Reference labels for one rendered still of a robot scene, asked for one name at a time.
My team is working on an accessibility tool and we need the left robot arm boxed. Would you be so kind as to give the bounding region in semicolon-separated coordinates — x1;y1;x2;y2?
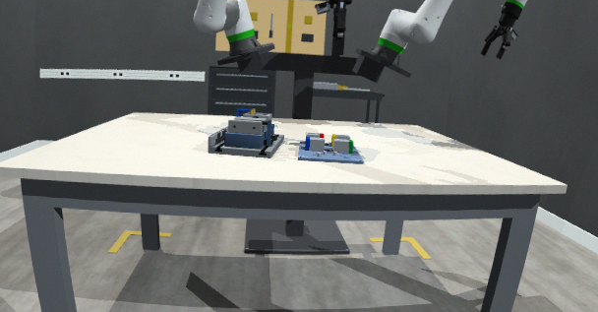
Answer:
369;0;527;67

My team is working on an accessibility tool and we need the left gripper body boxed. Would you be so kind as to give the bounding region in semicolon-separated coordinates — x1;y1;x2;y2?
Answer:
498;13;516;35

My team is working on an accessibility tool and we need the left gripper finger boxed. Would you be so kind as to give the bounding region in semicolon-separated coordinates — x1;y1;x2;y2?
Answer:
496;27;513;59
481;26;501;56

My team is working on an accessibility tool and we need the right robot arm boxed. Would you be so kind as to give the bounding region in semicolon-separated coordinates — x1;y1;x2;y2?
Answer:
194;0;334;56

